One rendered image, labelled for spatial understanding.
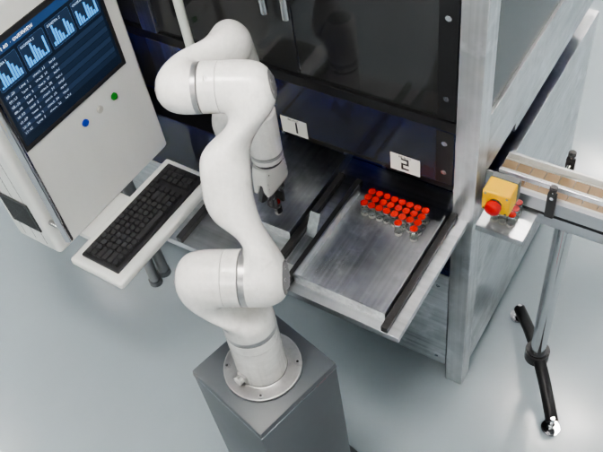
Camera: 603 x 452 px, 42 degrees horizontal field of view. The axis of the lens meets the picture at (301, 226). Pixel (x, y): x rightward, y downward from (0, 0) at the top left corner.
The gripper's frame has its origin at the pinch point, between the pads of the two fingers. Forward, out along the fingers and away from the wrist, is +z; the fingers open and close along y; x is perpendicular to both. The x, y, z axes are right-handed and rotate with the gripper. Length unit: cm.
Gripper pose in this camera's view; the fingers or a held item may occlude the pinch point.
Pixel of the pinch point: (275, 198)
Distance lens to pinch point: 212.5
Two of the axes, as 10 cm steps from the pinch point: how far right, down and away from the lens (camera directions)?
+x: 8.5, 3.4, -4.1
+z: 1.1, 6.4, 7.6
